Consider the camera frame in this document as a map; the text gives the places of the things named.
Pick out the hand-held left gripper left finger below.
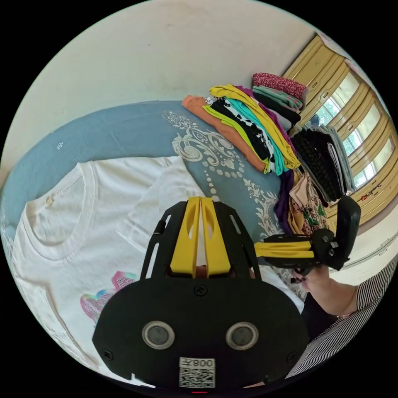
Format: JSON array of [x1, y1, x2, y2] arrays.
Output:
[[170, 196, 201, 277]]

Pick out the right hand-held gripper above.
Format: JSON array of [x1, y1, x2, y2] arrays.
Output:
[[254, 228, 351, 276]]

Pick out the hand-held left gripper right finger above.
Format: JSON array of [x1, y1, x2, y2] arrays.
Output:
[[201, 197, 232, 278]]

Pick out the person's right forearm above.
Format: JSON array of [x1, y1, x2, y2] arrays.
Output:
[[354, 255, 398, 315]]

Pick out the person's right hand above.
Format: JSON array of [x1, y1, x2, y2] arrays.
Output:
[[293, 266, 358, 317]]

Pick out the person's body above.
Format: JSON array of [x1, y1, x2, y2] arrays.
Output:
[[285, 294, 398, 379]]

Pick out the white t-shirt with colourful print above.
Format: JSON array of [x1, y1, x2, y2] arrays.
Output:
[[5, 155, 306, 389]]

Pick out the pile of clothes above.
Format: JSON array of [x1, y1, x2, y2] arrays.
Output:
[[182, 72, 359, 238]]

